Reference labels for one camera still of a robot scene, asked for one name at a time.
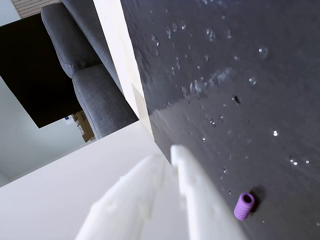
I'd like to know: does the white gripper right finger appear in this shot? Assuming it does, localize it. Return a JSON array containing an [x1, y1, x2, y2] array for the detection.
[[170, 144, 248, 240]]

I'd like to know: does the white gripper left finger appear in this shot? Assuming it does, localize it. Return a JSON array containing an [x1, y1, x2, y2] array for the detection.
[[74, 152, 191, 240]]

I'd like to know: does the purple ribbed pen grip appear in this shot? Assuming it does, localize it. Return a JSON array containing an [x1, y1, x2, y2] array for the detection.
[[233, 191, 256, 221]]

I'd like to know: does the brown cardboard box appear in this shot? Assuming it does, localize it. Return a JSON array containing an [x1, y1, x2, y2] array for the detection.
[[71, 110, 97, 144]]

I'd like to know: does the grey fabric sofa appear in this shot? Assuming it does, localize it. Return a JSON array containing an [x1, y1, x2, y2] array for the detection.
[[40, 0, 140, 140]]

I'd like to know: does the black table mat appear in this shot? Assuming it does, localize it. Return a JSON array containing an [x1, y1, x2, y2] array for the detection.
[[119, 0, 320, 240]]

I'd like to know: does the black flat panel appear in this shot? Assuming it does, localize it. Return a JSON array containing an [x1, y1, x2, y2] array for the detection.
[[0, 12, 84, 130]]

